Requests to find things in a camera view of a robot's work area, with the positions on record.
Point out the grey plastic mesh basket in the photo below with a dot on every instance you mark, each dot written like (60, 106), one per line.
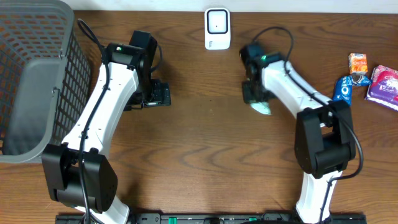
(45, 78)

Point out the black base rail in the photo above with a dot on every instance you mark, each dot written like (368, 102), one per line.
(272, 217)

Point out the blue Oreo cookie pack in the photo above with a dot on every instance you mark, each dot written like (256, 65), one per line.
(344, 86)

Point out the mint green wipes pack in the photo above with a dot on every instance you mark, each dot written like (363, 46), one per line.
(261, 107)

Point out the red purple Carefree pack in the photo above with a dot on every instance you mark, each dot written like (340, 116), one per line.
(383, 89)

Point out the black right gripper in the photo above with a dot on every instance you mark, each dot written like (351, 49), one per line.
(249, 96)

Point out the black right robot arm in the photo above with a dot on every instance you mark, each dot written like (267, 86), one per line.
(323, 145)

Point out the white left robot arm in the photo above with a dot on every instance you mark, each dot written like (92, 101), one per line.
(77, 171)

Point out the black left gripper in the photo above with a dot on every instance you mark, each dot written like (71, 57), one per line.
(158, 94)

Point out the orange tissue pack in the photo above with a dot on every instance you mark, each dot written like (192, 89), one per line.
(358, 63)

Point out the white barcode scanner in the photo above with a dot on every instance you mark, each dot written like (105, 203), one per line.
(217, 28)

